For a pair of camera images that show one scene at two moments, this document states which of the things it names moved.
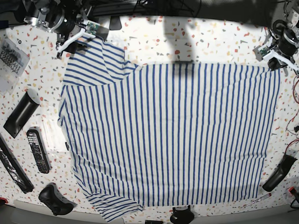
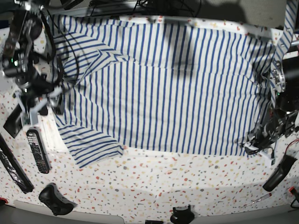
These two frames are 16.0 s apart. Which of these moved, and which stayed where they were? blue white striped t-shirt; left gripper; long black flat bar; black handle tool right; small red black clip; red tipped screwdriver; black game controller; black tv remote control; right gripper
Moved: left gripper; blue white striped t-shirt; right gripper
Stayed: long black flat bar; black game controller; red tipped screwdriver; black handle tool right; black tv remote control; small red black clip
